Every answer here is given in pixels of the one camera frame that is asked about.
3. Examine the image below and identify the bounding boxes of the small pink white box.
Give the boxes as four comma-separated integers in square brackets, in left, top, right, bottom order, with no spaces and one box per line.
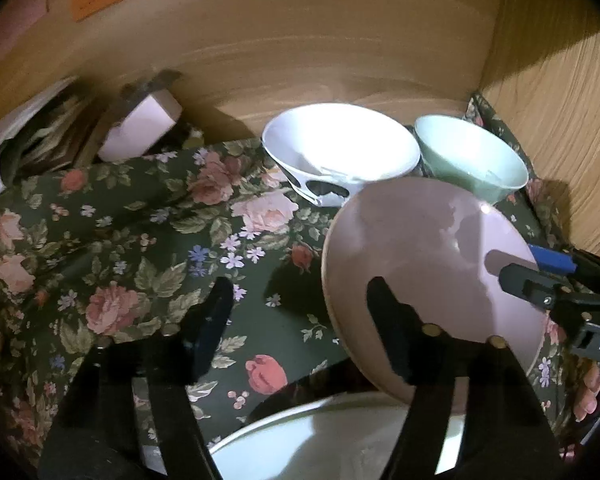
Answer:
[97,70,183,162]

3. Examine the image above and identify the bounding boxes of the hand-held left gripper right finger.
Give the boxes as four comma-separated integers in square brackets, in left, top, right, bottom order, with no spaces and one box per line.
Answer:
[366,276,566,480]

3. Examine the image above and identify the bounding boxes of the white bowl with black pattern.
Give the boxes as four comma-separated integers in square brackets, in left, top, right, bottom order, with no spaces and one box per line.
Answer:
[261,103,422,207]

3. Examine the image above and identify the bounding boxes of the light green bowl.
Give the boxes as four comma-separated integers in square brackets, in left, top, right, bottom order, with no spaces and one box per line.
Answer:
[414,114,530,206]

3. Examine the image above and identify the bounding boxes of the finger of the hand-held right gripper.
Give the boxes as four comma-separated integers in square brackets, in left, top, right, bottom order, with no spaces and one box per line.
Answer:
[498,262,573,311]
[527,244,600,288]

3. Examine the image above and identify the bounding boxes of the pink sticky note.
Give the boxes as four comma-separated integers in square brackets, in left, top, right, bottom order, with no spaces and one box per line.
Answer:
[0,0,48,76]

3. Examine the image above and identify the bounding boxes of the light green plate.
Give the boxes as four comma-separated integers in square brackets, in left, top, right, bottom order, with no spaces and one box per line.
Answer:
[207,392,466,480]

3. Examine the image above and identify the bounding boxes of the pink bowl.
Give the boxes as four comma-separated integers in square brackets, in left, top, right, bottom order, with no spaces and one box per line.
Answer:
[321,177,551,413]

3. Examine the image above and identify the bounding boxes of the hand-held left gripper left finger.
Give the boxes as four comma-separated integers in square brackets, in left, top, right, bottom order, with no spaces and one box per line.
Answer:
[40,276,236,480]

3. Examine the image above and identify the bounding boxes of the dark floral tablecloth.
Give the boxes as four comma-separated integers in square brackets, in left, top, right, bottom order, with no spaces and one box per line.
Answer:
[0,92,600,480]

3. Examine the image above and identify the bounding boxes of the person's right hand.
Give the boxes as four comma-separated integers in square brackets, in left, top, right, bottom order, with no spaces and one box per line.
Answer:
[572,360,600,423]

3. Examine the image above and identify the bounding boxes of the stack of books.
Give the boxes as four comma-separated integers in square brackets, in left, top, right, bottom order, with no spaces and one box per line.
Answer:
[10,95,111,171]

